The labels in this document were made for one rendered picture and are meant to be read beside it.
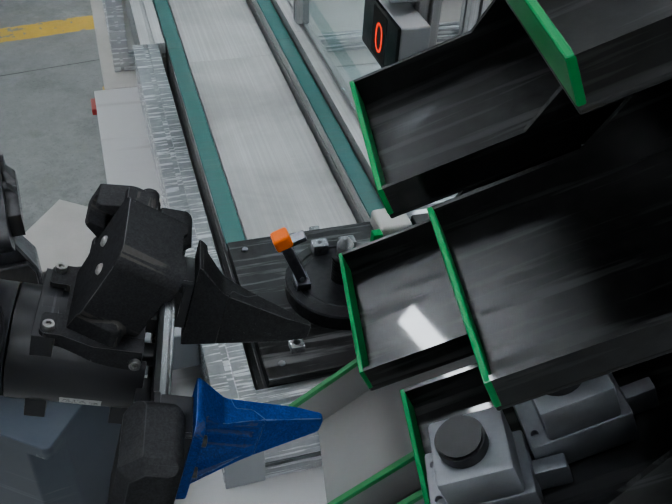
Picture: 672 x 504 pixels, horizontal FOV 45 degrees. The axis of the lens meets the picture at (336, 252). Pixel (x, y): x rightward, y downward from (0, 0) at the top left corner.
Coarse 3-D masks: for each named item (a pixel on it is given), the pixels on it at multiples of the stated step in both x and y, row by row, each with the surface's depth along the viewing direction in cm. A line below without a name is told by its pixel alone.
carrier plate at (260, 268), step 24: (264, 240) 106; (336, 240) 106; (360, 240) 106; (240, 264) 102; (264, 264) 102; (264, 288) 99; (312, 336) 93; (336, 336) 93; (264, 360) 90; (288, 360) 90; (312, 360) 90; (336, 360) 90
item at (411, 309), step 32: (544, 160) 63; (416, 224) 66; (352, 256) 67; (384, 256) 68; (416, 256) 67; (352, 288) 66; (384, 288) 66; (416, 288) 64; (448, 288) 63; (352, 320) 62; (384, 320) 63; (416, 320) 62; (448, 320) 61; (384, 352) 61; (416, 352) 57; (448, 352) 57; (384, 384) 59
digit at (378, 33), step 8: (376, 8) 99; (376, 16) 100; (376, 24) 100; (384, 24) 97; (376, 32) 101; (384, 32) 98; (376, 40) 101; (384, 40) 98; (376, 48) 101; (376, 56) 102
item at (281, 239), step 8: (272, 232) 91; (280, 232) 91; (272, 240) 91; (280, 240) 90; (288, 240) 90; (296, 240) 91; (304, 240) 91; (280, 248) 91; (288, 248) 92; (288, 256) 92; (296, 256) 94; (288, 264) 93; (296, 264) 94; (296, 272) 94; (304, 272) 95
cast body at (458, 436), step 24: (432, 432) 48; (456, 432) 47; (480, 432) 46; (504, 432) 47; (432, 456) 48; (456, 456) 46; (480, 456) 46; (504, 456) 46; (528, 456) 49; (552, 456) 49; (432, 480) 50; (456, 480) 46; (480, 480) 46; (504, 480) 46; (528, 480) 47; (552, 480) 49
